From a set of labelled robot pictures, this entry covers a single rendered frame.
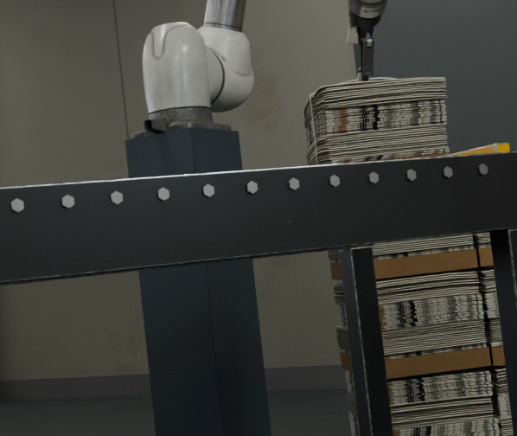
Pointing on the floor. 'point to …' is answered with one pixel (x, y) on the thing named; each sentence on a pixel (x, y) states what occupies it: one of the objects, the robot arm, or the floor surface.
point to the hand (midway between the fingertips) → (357, 60)
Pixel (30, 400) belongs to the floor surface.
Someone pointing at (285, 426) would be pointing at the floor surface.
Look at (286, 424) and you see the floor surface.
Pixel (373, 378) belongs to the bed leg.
